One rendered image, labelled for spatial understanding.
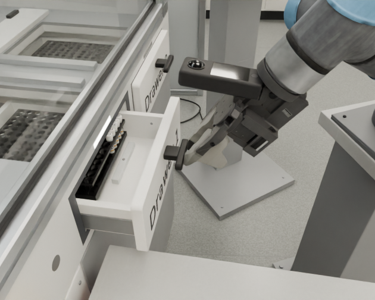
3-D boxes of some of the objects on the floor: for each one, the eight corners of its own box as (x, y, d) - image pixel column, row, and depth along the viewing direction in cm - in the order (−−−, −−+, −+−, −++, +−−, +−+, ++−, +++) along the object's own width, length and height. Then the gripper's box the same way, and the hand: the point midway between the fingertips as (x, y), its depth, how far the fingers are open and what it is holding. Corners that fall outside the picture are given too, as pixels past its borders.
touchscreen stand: (293, 183, 182) (355, -41, 115) (219, 221, 164) (241, -19, 98) (234, 131, 214) (255, -68, 148) (166, 157, 197) (156, -56, 130)
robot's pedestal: (336, 246, 154) (406, 91, 105) (384, 312, 133) (503, 157, 83) (272, 265, 147) (315, 109, 98) (313, 338, 126) (395, 187, 76)
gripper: (312, 119, 47) (212, 199, 60) (306, 77, 55) (219, 155, 68) (262, 81, 44) (169, 172, 57) (263, 43, 53) (181, 130, 66)
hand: (187, 150), depth 61 cm, fingers closed on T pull, 3 cm apart
